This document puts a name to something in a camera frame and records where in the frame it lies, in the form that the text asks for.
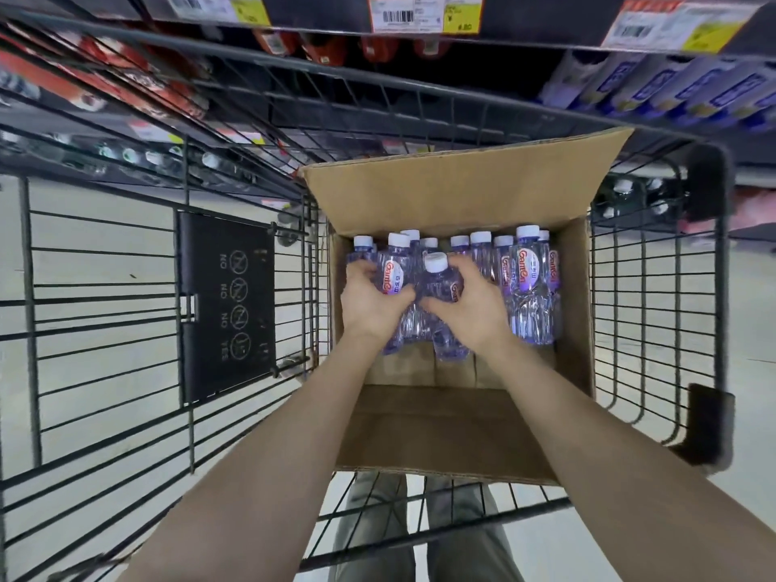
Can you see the person's right hand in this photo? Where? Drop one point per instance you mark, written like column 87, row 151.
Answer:
column 479, row 321

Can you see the person's left hand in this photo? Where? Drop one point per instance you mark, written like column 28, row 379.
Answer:
column 370, row 309

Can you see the group of small water bottles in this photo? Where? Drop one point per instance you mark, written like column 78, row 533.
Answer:
column 533, row 309

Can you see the small clear water bottle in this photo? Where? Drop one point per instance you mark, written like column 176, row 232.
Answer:
column 398, row 241
column 435, row 263

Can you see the brown cardboard box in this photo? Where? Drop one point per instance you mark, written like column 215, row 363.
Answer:
column 442, row 430

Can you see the dark grey metal shelf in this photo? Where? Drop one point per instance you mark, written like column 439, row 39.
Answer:
column 545, row 24

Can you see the person's right forearm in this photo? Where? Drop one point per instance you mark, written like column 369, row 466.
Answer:
column 606, row 466

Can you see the person's left forearm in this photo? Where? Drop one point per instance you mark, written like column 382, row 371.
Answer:
column 261, row 478

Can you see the person's left leg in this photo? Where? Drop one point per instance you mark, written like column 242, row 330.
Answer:
column 364, row 509

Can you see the black cart seat panel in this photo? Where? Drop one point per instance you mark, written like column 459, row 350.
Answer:
column 224, row 309

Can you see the group of dark capped bottles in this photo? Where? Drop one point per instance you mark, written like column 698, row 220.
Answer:
column 151, row 158

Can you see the white yellow price tag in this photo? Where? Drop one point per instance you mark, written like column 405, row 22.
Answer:
column 424, row 13
column 212, row 7
column 679, row 27

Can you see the group of red packaged bottles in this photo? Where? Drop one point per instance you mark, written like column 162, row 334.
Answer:
column 91, row 96

